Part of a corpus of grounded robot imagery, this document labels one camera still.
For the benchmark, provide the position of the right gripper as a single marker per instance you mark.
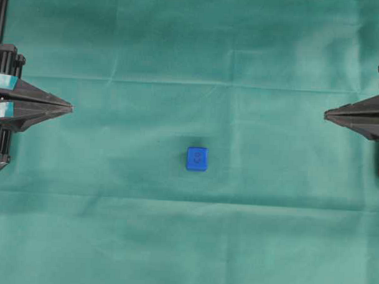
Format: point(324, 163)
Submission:
point(344, 116)

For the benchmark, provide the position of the green table cloth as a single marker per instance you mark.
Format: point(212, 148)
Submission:
point(102, 195)

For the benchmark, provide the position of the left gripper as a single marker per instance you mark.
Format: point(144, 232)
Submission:
point(19, 116)

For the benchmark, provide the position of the blue block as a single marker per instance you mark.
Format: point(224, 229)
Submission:
point(197, 159)

